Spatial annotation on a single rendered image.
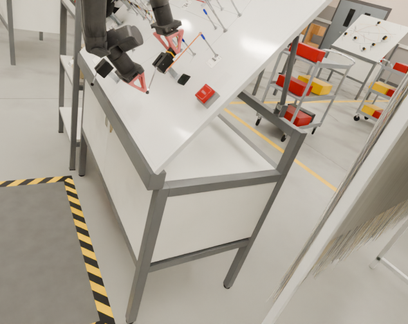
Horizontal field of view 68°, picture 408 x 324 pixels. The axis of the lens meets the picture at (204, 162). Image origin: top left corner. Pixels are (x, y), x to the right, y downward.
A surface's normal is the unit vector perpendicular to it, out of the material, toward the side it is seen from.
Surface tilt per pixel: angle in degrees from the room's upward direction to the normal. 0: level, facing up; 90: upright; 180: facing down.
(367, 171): 90
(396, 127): 90
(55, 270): 0
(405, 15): 90
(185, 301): 0
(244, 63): 53
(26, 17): 90
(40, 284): 0
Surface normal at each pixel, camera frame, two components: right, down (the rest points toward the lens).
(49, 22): 0.58, 0.55
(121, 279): 0.25, -0.83
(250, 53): -0.52, -0.44
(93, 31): 0.24, 0.93
